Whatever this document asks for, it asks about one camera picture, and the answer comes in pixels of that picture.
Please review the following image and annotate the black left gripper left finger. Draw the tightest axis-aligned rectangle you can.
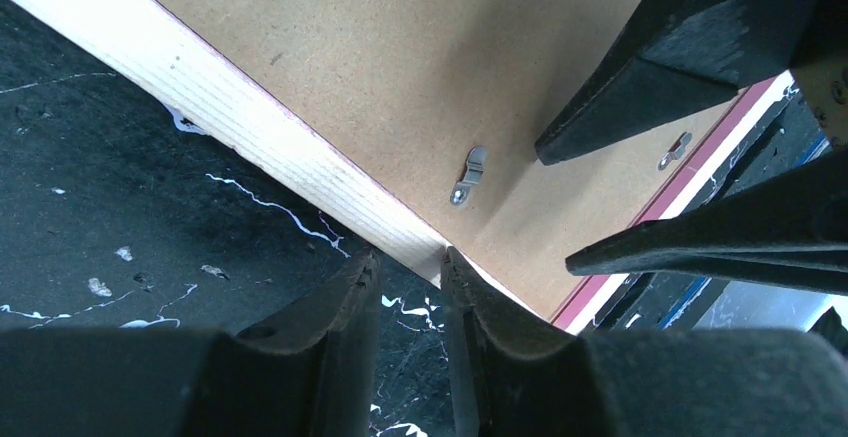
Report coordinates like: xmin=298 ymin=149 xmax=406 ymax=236
xmin=1 ymin=250 xmax=381 ymax=436

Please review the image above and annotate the silver metal turn clip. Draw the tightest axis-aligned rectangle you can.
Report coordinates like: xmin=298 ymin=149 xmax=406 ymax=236
xmin=450 ymin=146 xmax=488 ymax=207

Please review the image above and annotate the black marble pattern board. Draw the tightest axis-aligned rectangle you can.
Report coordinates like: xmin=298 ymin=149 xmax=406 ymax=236
xmin=1 ymin=0 xmax=847 ymax=436

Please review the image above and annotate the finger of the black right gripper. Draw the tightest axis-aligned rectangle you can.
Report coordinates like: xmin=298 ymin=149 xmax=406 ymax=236
xmin=565 ymin=149 xmax=847 ymax=295
xmin=535 ymin=0 xmax=820 ymax=166

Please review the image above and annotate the pink wooden picture frame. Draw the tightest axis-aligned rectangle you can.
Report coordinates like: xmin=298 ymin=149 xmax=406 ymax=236
xmin=11 ymin=0 xmax=792 ymax=333

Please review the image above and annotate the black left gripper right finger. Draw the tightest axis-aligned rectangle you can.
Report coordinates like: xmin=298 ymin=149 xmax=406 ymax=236
xmin=441 ymin=248 xmax=847 ymax=436

